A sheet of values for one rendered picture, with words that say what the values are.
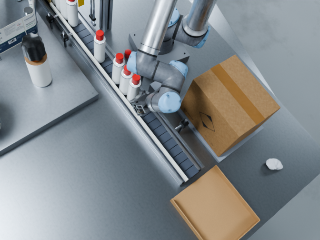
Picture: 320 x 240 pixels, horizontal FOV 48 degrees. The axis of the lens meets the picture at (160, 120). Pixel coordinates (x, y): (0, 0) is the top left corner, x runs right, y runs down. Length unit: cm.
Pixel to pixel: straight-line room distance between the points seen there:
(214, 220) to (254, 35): 199
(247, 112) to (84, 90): 73
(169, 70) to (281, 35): 215
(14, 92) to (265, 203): 122
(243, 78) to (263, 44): 169
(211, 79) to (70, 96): 63
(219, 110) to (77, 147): 64
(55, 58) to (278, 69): 196
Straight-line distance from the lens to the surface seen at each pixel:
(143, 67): 130
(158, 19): 130
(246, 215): 167
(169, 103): 126
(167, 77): 130
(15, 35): 172
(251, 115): 148
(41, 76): 160
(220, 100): 146
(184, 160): 159
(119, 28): 192
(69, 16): 180
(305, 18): 360
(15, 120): 164
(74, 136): 163
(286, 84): 310
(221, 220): 162
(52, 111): 163
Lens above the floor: 236
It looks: 65 degrees down
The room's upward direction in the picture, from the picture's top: 23 degrees clockwise
